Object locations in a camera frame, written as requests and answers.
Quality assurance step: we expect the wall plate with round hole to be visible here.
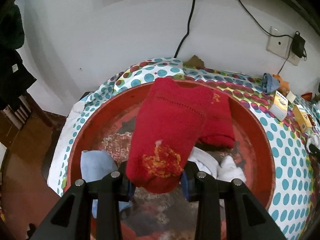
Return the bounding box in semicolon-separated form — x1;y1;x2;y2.
266;26;294;57

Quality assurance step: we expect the light blue sock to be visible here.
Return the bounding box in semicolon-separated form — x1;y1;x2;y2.
80;150;133;219

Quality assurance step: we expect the orange toy dog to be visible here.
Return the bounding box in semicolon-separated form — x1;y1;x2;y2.
272;74;290;97

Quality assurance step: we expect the thin hanging charger cable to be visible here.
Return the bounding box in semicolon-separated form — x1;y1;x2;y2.
277;55;292;77

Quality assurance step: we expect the monitor power cable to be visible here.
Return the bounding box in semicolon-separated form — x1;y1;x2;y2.
173;0;207;58

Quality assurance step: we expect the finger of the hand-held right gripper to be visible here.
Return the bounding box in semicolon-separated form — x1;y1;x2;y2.
308;142;320;158

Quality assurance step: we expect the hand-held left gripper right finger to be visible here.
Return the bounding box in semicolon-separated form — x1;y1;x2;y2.
180;161;287;240

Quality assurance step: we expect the small yellow box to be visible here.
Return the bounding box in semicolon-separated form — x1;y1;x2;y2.
292;104;313;132

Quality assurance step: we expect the wooden furniture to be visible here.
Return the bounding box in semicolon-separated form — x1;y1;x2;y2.
0;90;69;135

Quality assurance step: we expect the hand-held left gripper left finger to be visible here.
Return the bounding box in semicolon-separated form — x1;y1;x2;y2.
30;161;133;240

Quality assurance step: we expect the red sock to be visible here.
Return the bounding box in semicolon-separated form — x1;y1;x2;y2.
126;77;213;194
197;90;236;148

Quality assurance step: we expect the dark cloth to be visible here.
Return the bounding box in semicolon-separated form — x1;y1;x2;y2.
0;4;37;110

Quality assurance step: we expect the yellow white carton box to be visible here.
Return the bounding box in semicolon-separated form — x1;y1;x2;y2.
270;91;289;122

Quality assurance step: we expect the white sock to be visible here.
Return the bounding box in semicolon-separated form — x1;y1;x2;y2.
216;155;247;184
307;132;320;147
191;146;220;178

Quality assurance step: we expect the black charger input cable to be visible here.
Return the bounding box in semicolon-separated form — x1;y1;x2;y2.
229;0;295;39

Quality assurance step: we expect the black charger adapter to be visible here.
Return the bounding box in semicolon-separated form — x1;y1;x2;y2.
291;31;307;58

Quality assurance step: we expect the round red tray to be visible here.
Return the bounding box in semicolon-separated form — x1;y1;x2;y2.
66;79;275;240

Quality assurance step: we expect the polka dot tablecloth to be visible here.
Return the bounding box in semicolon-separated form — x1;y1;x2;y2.
47;57;320;235

